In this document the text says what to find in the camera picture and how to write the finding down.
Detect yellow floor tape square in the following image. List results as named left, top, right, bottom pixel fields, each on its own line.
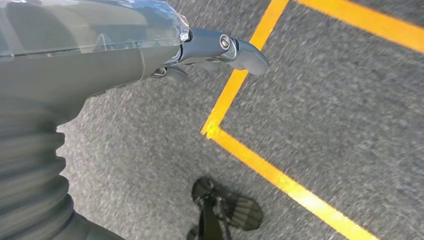
left=201, top=0, right=424, bottom=240

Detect black robot foot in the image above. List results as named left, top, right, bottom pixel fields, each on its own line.
left=186, top=176, right=265, bottom=240

